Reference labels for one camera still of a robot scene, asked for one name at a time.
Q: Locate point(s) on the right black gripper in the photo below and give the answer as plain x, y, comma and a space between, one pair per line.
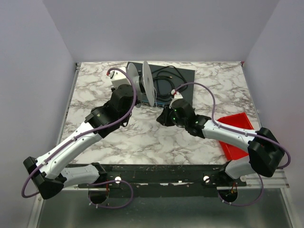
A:
164, 117

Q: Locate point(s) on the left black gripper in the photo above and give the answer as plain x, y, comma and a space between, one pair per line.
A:
134, 94

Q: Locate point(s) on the grey cable spool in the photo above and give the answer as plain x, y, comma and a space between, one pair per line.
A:
143, 83

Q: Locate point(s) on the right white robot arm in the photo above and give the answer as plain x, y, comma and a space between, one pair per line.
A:
264, 154

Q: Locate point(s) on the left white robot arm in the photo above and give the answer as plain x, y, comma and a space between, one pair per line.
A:
50, 173

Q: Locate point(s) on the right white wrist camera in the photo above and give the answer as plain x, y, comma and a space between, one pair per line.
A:
176, 95

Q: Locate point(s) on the dark network switch box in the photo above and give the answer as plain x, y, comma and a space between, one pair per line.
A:
167, 78

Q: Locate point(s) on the aluminium frame rail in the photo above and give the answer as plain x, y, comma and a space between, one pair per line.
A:
62, 127

